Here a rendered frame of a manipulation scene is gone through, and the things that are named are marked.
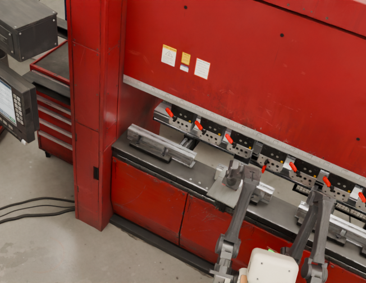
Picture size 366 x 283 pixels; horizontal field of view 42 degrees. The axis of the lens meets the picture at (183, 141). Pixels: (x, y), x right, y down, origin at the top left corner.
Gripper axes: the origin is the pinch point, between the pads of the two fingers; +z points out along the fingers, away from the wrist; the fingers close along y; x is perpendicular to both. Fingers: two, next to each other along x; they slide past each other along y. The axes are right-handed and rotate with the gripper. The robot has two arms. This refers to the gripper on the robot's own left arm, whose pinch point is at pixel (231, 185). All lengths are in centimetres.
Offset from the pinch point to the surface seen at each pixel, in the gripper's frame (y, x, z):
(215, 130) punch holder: 20.8, -22.1, -17.6
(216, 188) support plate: 7.0, 6.5, -1.7
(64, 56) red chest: 164, -42, 29
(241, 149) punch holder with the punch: 2.7, -19.8, -11.4
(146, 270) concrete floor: 38, 69, 78
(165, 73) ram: 58, -35, -39
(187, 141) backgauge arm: 47, -23, 34
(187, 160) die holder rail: 35.3, -5.7, 14.1
